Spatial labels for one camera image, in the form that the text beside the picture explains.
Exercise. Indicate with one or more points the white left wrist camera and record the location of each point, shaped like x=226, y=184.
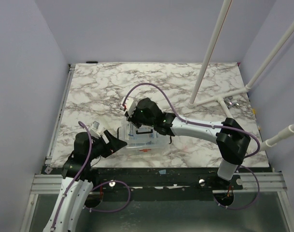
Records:
x=96, y=129

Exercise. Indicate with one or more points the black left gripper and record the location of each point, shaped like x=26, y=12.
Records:
x=115, y=144

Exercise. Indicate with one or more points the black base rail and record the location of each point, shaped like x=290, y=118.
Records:
x=177, y=184

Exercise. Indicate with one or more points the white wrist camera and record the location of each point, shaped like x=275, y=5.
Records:
x=96, y=129
x=128, y=105

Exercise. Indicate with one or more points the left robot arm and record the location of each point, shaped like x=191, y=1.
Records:
x=76, y=183

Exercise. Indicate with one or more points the white pvc pipe frame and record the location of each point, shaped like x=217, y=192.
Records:
x=271, y=42

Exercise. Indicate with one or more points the metal clamp on pipe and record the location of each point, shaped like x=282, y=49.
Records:
x=230, y=103

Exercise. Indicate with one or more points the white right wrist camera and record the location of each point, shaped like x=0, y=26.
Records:
x=128, y=105

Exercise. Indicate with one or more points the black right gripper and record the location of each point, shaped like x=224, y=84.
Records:
x=133, y=120

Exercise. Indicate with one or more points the clear plastic medicine box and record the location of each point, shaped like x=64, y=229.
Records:
x=144, y=153

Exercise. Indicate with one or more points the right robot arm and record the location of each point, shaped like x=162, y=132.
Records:
x=229, y=136

